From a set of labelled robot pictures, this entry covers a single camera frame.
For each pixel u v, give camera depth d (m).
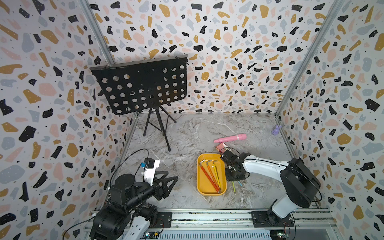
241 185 0.85
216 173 0.90
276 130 1.07
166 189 0.53
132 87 0.69
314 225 0.73
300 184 0.45
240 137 1.03
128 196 0.44
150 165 0.51
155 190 0.53
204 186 0.84
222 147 1.00
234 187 0.85
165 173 0.63
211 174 0.90
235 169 0.65
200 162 0.93
